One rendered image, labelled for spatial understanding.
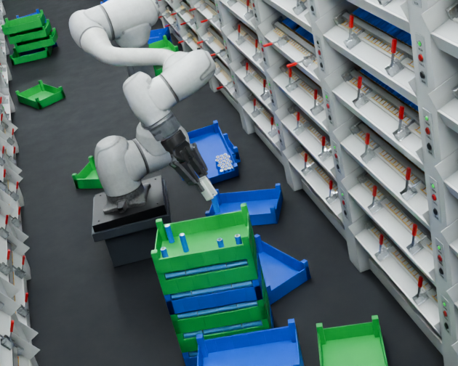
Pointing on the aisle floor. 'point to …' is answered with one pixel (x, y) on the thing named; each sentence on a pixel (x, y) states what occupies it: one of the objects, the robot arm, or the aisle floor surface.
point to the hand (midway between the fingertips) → (206, 188)
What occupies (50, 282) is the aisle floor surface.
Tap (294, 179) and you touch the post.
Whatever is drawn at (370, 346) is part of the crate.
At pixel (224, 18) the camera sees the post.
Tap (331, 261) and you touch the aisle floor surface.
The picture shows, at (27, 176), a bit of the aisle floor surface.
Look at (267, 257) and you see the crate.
